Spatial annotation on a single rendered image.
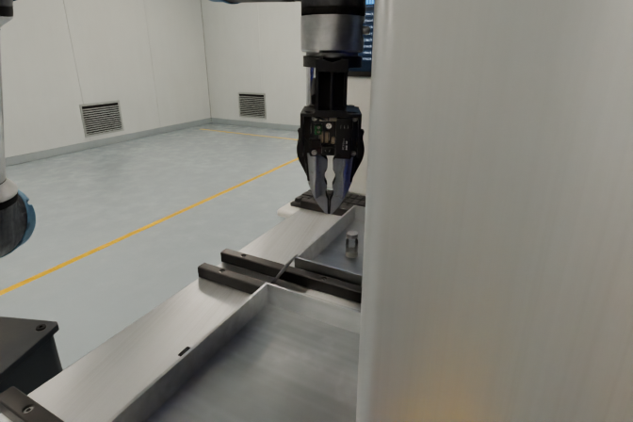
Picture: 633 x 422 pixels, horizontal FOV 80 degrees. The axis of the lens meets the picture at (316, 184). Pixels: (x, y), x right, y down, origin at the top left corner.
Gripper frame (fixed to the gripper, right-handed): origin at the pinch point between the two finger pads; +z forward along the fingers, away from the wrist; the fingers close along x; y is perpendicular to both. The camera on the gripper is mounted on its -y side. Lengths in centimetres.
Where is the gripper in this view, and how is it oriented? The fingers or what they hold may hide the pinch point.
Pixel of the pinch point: (329, 202)
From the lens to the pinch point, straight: 54.6
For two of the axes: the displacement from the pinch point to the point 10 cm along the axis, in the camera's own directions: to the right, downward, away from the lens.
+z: -0.1, 9.4, 3.3
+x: 10.0, 0.2, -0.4
